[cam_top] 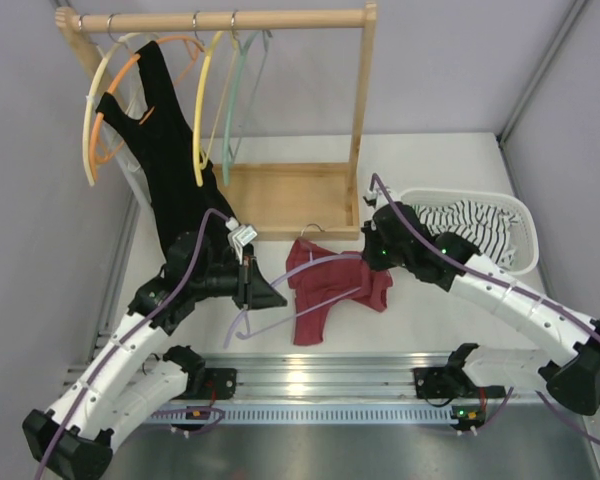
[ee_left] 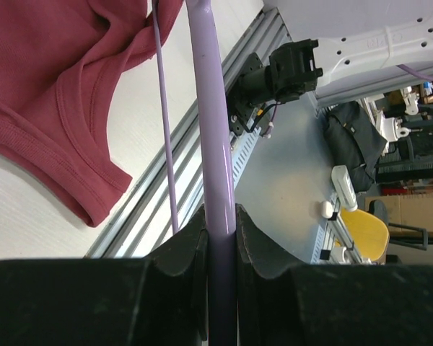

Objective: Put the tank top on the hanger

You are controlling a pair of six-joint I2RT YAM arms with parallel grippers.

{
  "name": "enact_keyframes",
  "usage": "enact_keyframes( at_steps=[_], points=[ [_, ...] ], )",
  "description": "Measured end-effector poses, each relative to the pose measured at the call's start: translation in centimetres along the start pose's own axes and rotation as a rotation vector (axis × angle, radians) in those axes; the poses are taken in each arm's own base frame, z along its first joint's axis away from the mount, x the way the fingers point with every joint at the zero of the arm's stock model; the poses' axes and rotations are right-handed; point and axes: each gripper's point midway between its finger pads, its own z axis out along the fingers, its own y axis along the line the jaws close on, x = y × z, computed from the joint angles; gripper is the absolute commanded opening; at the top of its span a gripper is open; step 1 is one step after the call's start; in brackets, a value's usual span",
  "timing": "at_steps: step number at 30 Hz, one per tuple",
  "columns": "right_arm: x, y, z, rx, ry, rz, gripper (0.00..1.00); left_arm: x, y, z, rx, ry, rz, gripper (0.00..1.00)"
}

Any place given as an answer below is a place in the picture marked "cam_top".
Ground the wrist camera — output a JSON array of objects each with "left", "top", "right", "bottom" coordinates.
[
  {"left": 363, "top": 185, "right": 401, "bottom": 210},
  {"left": 225, "top": 217, "right": 258, "bottom": 261}
]

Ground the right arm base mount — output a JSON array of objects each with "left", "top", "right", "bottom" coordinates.
[{"left": 413, "top": 367, "right": 507, "bottom": 435}]

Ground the slotted cable duct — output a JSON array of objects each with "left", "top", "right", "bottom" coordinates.
[{"left": 146, "top": 403, "right": 484, "bottom": 425}]

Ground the orange hanger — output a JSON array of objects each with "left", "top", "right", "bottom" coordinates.
[{"left": 89, "top": 34, "right": 206, "bottom": 179}]

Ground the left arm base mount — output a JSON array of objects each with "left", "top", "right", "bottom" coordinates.
[{"left": 179, "top": 367, "right": 239, "bottom": 434}]

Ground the black white striped garment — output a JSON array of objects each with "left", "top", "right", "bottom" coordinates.
[{"left": 412, "top": 200, "right": 521, "bottom": 269}]

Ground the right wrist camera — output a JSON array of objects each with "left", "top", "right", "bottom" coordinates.
[{"left": 363, "top": 185, "right": 401, "bottom": 210}]

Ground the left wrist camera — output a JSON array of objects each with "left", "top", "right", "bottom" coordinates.
[{"left": 225, "top": 217, "right": 258, "bottom": 261}]

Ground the wooden clothes rack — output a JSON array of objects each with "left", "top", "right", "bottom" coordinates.
[{"left": 55, "top": 2, "right": 377, "bottom": 241}]

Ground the white perforated plastic basket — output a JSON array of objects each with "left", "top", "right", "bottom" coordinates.
[{"left": 400, "top": 188, "right": 539, "bottom": 275}]

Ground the cream hanger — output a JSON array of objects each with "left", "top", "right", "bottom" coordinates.
[{"left": 82, "top": 32, "right": 141, "bottom": 187}]

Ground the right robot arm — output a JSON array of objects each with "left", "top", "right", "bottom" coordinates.
[{"left": 361, "top": 203, "right": 600, "bottom": 416}]

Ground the black tank top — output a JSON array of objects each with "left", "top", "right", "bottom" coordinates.
[{"left": 97, "top": 41, "right": 235, "bottom": 253}]

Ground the aluminium mounting rail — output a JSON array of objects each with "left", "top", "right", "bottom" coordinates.
[{"left": 64, "top": 352, "right": 600, "bottom": 404}]

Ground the yellow hanger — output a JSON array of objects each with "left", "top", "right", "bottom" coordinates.
[{"left": 192, "top": 30, "right": 231, "bottom": 187}]

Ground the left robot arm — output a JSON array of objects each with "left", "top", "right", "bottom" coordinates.
[{"left": 23, "top": 221, "right": 287, "bottom": 479}]

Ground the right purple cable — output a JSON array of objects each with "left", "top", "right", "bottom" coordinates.
[{"left": 367, "top": 172, "right": 600, "bottom": 451}]

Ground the red tank top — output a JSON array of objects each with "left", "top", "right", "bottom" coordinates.
[{"left": 285, "top": 238, "right": 395, "bottom": 347}]

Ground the green hanger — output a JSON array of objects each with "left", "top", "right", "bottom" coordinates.
[{"left": 222, "top": 30, "right": 272, "bottom": 186}]

